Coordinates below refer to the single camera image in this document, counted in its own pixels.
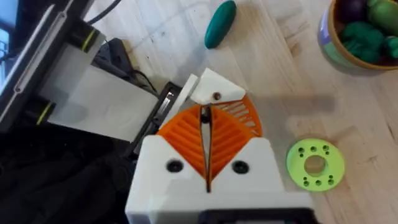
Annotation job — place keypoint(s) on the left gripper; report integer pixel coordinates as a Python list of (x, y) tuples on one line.
[(102, 99)]

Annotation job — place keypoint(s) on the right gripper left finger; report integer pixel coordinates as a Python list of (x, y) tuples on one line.
[(174, 149)]

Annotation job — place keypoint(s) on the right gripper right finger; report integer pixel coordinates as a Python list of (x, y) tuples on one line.
[(248, 161)]

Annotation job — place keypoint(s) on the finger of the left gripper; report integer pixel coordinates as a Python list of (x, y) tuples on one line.
[(217, 84)]

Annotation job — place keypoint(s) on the teal green toy vegetable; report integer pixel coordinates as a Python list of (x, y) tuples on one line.
[(220, 25)]

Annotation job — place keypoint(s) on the green disc with holes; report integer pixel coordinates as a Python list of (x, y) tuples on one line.
[(315, 165)]

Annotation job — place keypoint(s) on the black cloth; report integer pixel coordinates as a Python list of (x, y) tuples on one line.
[(62, 177)]

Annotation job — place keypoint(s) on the black upright wrist plate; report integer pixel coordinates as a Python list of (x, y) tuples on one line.
[(37, 56)]

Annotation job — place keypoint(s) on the tub with toy vegetables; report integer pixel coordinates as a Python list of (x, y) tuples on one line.
[(360, 34)]

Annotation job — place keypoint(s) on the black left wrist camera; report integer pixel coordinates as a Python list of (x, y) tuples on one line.
[(113, 59)]

